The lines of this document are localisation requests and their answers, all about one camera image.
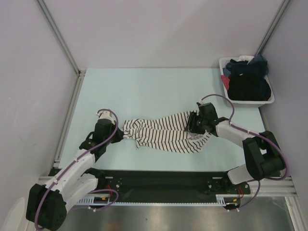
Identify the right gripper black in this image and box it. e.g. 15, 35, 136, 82
184, 112, 207, 134

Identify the black white striped tank top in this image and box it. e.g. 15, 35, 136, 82
122, 111, 212, 154

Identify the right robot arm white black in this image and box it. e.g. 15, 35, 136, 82
185, 103, 287, 193

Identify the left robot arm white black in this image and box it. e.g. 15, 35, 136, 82
26, 116, 124, 231

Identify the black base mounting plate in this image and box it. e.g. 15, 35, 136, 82
86, 168, 251, 204

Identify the white plastic laundry basket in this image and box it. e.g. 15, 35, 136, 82
218, 57, 275, 108

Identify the dark clothes pile in basket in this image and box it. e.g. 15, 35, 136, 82
221, 54, 271, 101

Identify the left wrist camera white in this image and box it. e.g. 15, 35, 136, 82
96, 110, 115, 124

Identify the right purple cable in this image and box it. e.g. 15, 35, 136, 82
197, 94, 289, 212

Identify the left aluminium corner post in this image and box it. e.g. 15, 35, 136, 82
35, 0, 81, 76

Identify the aluminium corner post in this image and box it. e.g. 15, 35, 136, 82
35, 0, 81, 76
255, 0, 293, 56

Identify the white slotted cable duct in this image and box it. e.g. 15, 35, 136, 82
64, 194, 241, 206

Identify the aluminium front rail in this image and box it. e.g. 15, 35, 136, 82
38, 176, 297, 197

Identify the right aluminium corner post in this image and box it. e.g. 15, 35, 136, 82
255, 0, 293, 56

